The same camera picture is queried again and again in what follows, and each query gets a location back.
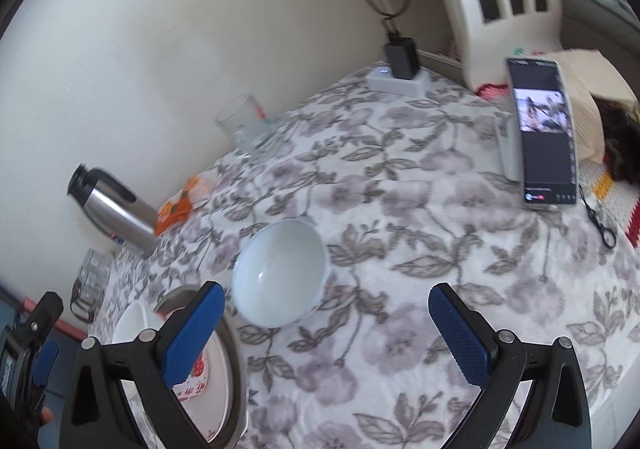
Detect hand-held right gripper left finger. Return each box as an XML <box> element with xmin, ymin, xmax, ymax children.
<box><xmin>59</xmin><ymin>280</ymin><xmax>226</xmax><ymax>449</ymax></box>

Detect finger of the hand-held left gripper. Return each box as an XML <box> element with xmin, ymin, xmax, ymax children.
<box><xmin>20</xmin><ymin>291</ymin><xmax>63</xmax><ymax>387</ymax></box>

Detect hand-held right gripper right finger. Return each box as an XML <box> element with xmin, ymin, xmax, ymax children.
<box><xmin>428</xmin><ymin>282</ymin><xmax>592</xmax><ymax>449</ymax></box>

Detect white bowl with blue print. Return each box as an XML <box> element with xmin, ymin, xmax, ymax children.
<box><xmin>112</xmin><ymin>301</ymin><xmax>168</xmax><ymax>346</ymax></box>

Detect stainless steel basin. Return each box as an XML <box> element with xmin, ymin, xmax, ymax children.
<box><xmin>152</xmin><ymin>285</ymin><xmax>247</xmax><ymax>449</ymax></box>

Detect pale blue bowl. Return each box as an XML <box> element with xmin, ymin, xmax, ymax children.
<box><xmin>231</xmin><ymin>220</ymin><xmax>330</xmax><ymax>328</ymax></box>

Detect small clear drinking glass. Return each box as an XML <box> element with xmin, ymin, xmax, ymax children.
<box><xmin>77</xmin><ymin>249</ymin><xmax>113</xmax><ymax>285</ymax></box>

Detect orange snack packet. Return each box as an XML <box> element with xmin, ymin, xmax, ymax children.
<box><xmin>154</xmin><ymin>196</ymin><xmax>193</xmax><ymax>236</ymax></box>
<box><xmin>180</xmin><ymin>174</ymin><xmax>216</xmax><ymax>210</ymax></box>

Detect stainless steel thermos jug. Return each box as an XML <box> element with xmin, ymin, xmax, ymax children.
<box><xmin>67</xmin><ymin>163</ymin><xmax>160</xmax><ymax>257</ymax></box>

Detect white phone stand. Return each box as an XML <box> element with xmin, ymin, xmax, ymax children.
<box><xmin>495</xmin><ymin>112</ymin><xmax>523</xmax><ymax>182</ymax></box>

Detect smartphone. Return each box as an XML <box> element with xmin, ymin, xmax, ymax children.
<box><xmin>506</xmin><ymin>56</ymin><xmax>581</xmax><ymax>210</ymax></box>

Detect colourful knitted blanket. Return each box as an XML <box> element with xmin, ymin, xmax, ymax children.
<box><xmin>580</xmin><ymin>154</ymin><xmax>640</xmax><ymax>247</ymax></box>

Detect clear glass mug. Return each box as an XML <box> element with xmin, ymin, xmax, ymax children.
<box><xmin>215</xmin><ymin>93</ymin><xmax>281</xmax><ymax>162</ymax></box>

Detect dark furry cloth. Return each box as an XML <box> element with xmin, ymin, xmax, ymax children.
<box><xmin>597</xmin><ymin>99</ymin><xmax>640</xmax><ymax>185</ymax></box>

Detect white power strip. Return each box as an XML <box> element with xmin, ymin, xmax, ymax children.
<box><xmin>367</xmin><ymin>66</ymin><xmax>428</xmax><ymax>97</ymax></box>

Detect cream pillow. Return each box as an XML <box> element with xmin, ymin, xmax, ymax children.
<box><xmin>560</xmin><ymin>48</ymin><xmax>640</xmax><ymax>165</ymax></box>

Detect black charger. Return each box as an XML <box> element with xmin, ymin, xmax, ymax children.
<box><xmin>385</xmin><ymin>36</ymin><xmax>420</xmax><ymax>80</ymax></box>

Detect glass teapot with black handle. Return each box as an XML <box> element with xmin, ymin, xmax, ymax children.
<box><xmin>70</xmin><ymin>274</ymin><xmax>108</xmax><ymax>322</ymax></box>

